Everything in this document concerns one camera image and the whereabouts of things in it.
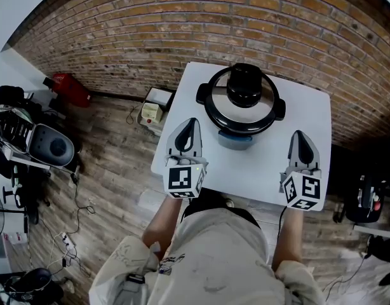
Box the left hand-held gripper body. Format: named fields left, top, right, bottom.
left=163, top=153, right=209, bottom=200

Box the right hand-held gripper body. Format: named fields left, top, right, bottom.
left=279, top=166, right=325, bottom=211

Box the black pressure cooker body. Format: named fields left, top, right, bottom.
left=196, top=81, right=287, bottom=151

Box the person's right forearm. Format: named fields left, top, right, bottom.
left=271, top=207, right=306, bottom=271

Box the person's left forearm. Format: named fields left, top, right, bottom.
left=142, top=197, right=183, bottom=257

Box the cream plastic container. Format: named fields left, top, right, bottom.
left=140, top=102, right=166, bottom=122

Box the black box white lining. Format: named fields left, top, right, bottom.
left=145, top=86, right=174, bottom=107

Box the black open tool bag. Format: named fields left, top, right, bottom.
left=344, top=173, right=389, bottom=224

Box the person's beige shirt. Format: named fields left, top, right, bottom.
left=88, top=208, right=326, bottom=305

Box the red box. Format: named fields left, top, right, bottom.
left=51, top=72, right=91, bottom=108

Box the white shell grey seat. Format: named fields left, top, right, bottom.
left=26, top=123, right=76, bottom=168

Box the white power strip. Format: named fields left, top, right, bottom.
left=58, top=231, right=77, bottom=250

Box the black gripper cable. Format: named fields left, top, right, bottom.
left=276, top=205, right=288, bottom=235
left=180, top=198, right=191, bottom=222

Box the thin black looped cable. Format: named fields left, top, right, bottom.
left=126, top=105, right=142, bottom=125

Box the black cable with adapter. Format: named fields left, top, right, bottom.
left=69, top=170, right=96, bottom=215

